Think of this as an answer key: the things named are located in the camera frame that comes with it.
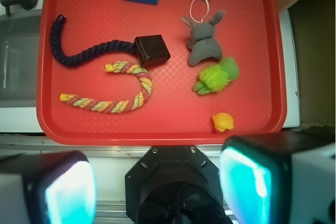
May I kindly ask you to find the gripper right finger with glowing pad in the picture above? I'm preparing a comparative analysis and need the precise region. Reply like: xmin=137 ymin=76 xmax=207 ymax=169
xmin=219 ymin=131 xmax=335 ymax=223

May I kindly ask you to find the multicolour twisted rope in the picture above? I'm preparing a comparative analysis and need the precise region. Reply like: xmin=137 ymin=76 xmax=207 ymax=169
xmin=59 ymin=60 xmax=153 ymax=114

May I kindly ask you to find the grey metal sink basin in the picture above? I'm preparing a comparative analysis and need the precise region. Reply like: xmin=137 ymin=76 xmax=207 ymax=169
xmin=1 ymin=15 xmax=40 ymax=108

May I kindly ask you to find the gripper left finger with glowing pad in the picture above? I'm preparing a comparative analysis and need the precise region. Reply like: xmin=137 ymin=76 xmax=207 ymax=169
xmin=1 ymin=151 xmax=97 ymax=223

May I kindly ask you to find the yellow rubber duck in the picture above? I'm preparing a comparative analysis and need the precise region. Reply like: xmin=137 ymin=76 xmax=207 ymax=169
xmin=212 ymin=112 xmax=234 ymax=133

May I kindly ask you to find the green fuzzy plush toy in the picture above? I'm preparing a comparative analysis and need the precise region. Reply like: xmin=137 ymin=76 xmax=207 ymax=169
xmin=192 ymin=57 xmax=239 ymax=95

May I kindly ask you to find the black octagonal mount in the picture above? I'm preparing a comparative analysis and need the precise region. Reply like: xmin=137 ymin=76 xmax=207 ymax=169
xmin=125 ymin=146 xmax=232 ymax=223

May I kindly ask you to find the dark blue rope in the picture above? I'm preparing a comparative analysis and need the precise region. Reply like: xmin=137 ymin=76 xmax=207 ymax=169
xmin=49 ymin=15 xmax=136 ymax=69

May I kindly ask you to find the grey plush bunny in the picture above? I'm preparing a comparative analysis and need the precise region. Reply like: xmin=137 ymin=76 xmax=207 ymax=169
xmin=182 ymin=10 xmax=225 ymax=67

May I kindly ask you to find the white elastic loop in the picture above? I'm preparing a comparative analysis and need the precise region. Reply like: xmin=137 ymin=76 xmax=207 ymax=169
xmin=189 ymin=0 xmax=210 ymax=24

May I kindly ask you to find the red plastic tray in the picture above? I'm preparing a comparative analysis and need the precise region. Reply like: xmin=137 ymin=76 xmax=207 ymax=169
xmin=36 ymin=0 xmax=287 ymax=146

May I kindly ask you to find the dark brown box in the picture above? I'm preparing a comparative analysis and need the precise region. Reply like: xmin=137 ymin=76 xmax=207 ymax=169
xmin=134 ymin=35 xmax=171 ymax=67

